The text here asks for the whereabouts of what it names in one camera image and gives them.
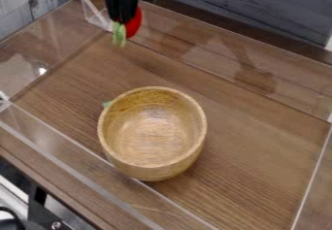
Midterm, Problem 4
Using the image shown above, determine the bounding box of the red felt strawberry toy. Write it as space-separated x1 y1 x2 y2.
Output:
111 9 143 47

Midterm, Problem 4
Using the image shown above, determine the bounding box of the wooden bowl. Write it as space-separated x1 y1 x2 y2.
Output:
97 86 207 181

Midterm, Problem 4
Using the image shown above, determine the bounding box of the clear acrylic corner bracket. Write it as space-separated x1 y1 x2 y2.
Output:
81 0 112 32

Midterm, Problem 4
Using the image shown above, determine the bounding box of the black table leg bracket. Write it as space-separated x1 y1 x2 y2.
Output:
27 186 73 230

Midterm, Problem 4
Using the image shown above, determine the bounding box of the black cable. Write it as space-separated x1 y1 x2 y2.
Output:
0 206 27 230

